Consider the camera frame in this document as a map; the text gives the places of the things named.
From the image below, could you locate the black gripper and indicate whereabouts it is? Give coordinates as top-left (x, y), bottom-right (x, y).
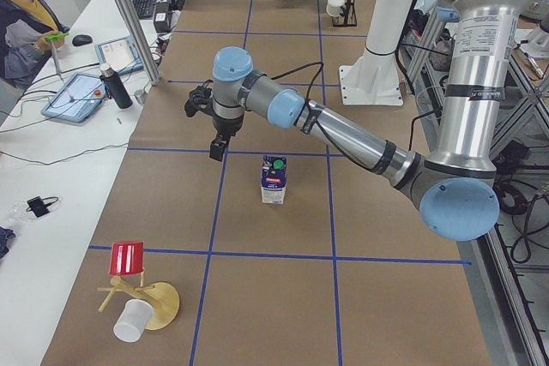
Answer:
top-left (184, 85), bottom-right (244, 161)

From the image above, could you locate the blue white milk carton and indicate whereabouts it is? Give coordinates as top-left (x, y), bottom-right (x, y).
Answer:
top-left (261, 155), bottom-right (287, 205)

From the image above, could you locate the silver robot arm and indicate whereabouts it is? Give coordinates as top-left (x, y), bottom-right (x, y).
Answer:
top-left (184, 0), bottom-right (533, 241)

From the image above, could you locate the red plastic cup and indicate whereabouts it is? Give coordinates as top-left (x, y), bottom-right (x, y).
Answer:
top-left (109, 241), bottom-right (144, 276)

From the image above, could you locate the wooden cup stand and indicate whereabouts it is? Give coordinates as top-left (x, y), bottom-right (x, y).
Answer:
top-left (97, 276), bottom-right (181, 331)

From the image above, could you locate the white plastic cup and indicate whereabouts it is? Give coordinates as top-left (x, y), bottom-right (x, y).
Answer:
top-left (113, 299), bottom-right (154, 343)

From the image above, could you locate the small metal cap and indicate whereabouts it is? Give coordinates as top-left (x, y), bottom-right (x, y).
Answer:
top-left (134, 89), bottom-right (147, 105)

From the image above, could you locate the black water bottle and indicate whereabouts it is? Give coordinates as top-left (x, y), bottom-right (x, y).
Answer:
top-left (100, 63), bottom-right (132, 109)

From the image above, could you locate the far blue teach pendant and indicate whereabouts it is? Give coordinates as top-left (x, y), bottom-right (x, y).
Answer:
top-left (94, 35), bottom-right (143, 75)

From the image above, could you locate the blue teach pendant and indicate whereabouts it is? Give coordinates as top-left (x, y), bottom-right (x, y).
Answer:
top-left (40, 73), bottom-right (106, 123)
top-left (94, 35), bottom-right (143, 75)

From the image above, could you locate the near blue teach pendant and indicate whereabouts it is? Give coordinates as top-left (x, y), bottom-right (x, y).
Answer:
top-left (40, 73), bottom-right (106, 123)

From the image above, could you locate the black computer mouse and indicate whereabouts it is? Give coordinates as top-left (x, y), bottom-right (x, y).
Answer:
top-left (72, 34), bottom-right (93, 47)

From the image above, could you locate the small black adapter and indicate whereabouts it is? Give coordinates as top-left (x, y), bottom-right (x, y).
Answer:
top-left (27, 196), bottom-right (59, 218)

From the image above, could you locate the grabber reaching stick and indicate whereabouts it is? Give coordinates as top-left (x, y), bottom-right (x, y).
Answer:
top-left (44, 31), bottom-right (76, 103)

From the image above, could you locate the seated person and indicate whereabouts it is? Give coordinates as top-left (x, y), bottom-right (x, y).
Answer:
top-left (1, 0), bottom-right (69, 90)

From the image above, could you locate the black wire cup rack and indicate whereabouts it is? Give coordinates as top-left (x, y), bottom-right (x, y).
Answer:
top-left (330, 0), bottom-right (358, 27)

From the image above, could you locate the aluminium frame post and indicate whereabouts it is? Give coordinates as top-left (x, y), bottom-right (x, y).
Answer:
top-left (114, 0), bottom-right (160, 86)

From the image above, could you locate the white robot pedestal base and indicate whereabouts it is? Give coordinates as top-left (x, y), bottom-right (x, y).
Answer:
top-left (340, 0), bottom-right (413, 106)

